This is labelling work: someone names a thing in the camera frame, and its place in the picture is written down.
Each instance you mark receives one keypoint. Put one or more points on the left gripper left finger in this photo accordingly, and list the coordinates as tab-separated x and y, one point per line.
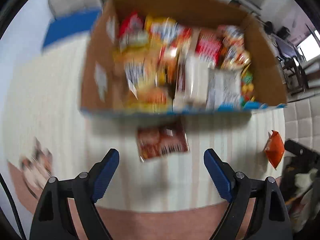
52	218

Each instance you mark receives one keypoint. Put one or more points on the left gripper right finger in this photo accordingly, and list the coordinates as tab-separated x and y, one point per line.
269	219

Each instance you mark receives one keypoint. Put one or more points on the orange chip bag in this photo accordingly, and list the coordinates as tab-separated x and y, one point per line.
274	149

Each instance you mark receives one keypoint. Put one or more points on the yellow egg biscuit bag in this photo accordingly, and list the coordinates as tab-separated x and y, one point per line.
139	69

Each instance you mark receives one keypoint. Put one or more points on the striped cat table mat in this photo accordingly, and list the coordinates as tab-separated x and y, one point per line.
164	198

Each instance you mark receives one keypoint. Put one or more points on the brown cookie packet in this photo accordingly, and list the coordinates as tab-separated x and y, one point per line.
161	140

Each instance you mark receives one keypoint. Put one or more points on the green fruit candy bag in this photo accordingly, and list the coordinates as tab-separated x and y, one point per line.
247	87

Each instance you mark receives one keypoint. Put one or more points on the grey printed snack bag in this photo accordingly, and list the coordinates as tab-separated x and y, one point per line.
224	89

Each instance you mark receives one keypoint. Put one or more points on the white cracker packet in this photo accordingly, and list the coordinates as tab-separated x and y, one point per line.
192	84

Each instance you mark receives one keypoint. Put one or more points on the orange panda snack packet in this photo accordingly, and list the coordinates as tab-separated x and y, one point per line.
234	55

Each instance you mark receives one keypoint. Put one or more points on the red white snack packet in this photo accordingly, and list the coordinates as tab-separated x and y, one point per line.
208	46

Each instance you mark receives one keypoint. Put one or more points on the blue foam mat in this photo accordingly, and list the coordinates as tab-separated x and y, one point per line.
65	26

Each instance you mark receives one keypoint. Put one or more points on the cardboard box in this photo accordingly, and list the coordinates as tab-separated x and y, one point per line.
121	27

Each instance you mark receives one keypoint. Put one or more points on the Korean cheese ramen bag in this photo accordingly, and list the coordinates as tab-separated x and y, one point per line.
173	39

